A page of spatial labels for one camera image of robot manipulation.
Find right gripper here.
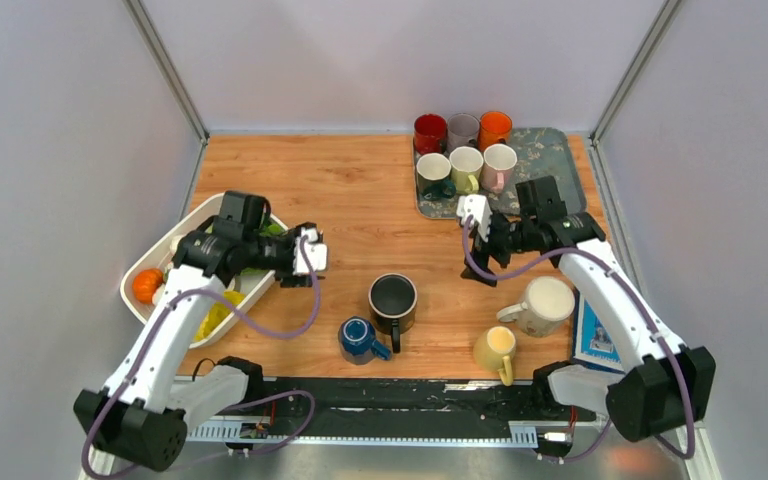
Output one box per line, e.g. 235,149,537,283
461,209,537,286

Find light green faceted mug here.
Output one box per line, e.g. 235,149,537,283
449,146,484,195

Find pink faceted mug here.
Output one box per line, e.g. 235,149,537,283
480,143,518,194

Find dark green mug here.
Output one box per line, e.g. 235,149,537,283
415,153,456,201

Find navy blue mug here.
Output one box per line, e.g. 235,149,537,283
337,316,393,365

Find lilac grey mug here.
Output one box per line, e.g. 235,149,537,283
446,113,480,152

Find orange mug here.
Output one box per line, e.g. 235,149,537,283
478,111,513,152

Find red mug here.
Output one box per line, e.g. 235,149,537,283
413,113,448,155

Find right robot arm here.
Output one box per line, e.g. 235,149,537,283
456,176,716,442

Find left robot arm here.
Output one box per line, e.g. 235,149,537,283
73,191,328,479

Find cream white mug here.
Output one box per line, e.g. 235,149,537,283
496,276,575,338

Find yellow mug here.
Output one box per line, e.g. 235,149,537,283
473,326,517,386

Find black mug with gold rim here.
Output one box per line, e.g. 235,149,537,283
368,273,418,353

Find green leafy vegetable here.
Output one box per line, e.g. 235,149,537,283
258,220,286,238

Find white oval vegetable dish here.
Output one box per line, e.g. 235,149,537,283
120,193,276,349

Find small orange pumpkin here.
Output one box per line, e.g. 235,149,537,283
131,268,164,304

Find floral blue tray mat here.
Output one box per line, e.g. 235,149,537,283
413,127,587,220

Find blue and white box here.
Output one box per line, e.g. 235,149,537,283
571,290,624,374

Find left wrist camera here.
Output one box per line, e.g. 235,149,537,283
293,224,329,276

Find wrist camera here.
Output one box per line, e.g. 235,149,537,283
456,194,492,241
293,224,329,276

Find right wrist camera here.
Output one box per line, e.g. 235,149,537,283
456,194,492,241

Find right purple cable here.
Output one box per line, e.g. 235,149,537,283
460,218,698,464

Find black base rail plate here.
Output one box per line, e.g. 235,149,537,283
185,376,597,440

